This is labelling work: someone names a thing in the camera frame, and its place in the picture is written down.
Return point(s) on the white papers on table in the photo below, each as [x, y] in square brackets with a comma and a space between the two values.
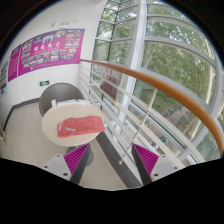
[55, 104]

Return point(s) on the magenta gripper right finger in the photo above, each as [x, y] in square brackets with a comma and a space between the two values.
[152, 167]

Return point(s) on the round white table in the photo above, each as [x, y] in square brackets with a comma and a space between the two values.
[55, 115]

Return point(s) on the red sign on railing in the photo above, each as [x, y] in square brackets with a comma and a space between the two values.
[109, 89]

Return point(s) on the orange wooden handrail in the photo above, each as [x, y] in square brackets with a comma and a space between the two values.
[174, 93]

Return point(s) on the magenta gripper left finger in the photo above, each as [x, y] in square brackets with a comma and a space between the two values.
[71, 165]

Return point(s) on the grey round-back chair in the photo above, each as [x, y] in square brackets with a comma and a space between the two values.
[59, 92]

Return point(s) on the large magenta wall poster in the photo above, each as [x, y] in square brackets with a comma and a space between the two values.
[60, 47]

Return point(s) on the red folded towel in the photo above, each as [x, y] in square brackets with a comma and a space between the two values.
[79, 126]

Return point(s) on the white metal railing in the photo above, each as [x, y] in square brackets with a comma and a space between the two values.
[132, 119]

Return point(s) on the narrow magenta wall poster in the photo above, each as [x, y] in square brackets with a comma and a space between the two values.
[13, 63]

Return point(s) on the green exit sign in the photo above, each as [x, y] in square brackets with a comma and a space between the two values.
[43, 83]

